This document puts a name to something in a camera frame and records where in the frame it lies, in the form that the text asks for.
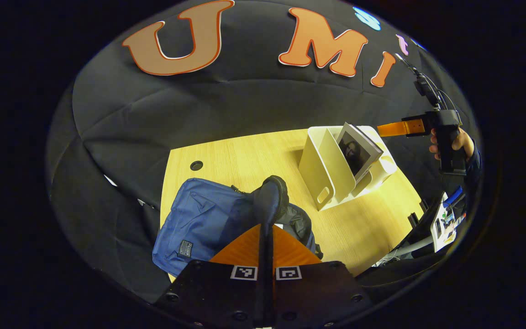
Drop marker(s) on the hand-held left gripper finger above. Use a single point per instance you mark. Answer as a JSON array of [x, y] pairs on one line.
[[260, 297], [270, 301]]

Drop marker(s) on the black backdrop cloth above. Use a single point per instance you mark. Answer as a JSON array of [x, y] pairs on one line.
[[222, 105]]

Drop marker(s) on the white spine book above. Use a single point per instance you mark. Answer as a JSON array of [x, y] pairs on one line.
[[359, 153]]

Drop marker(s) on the blue schoolbag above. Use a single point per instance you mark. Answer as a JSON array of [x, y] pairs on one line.
[[199, 219]]

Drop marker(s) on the white bookshelf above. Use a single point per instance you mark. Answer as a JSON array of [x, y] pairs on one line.
[[322, 169]]

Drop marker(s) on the grey metal bar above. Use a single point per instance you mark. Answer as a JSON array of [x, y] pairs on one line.
[[416, 246]]

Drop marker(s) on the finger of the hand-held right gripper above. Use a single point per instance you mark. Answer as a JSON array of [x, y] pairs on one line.
[[391, 129]]

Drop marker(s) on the black table clamp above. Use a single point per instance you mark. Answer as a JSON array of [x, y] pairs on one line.
[[413, 220]]

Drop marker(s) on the white printed sheet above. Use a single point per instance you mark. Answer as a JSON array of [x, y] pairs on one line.
[[443, 228]]

